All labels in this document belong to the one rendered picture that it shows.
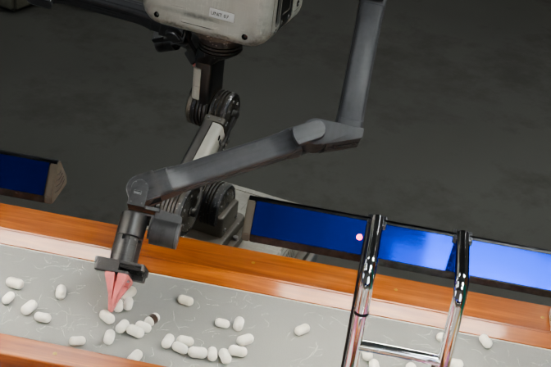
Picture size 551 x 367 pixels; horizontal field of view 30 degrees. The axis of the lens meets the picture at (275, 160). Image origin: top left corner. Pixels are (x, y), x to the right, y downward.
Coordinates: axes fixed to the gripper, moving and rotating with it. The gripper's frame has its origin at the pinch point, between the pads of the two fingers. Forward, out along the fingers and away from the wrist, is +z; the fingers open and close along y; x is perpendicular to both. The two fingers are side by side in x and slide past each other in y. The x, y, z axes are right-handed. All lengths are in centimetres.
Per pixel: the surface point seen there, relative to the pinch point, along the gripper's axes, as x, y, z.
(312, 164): 192, 21, -103
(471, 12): 327, 85, -257
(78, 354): -9.2, -1.7, 11.2
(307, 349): 3.9, 39.9, -0.1
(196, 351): -3.6, 19.2, 5.7
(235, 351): -1.7, 26.4, 3.8
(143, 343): -1.2, 8.4, 5.9
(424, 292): 17, 62, -19
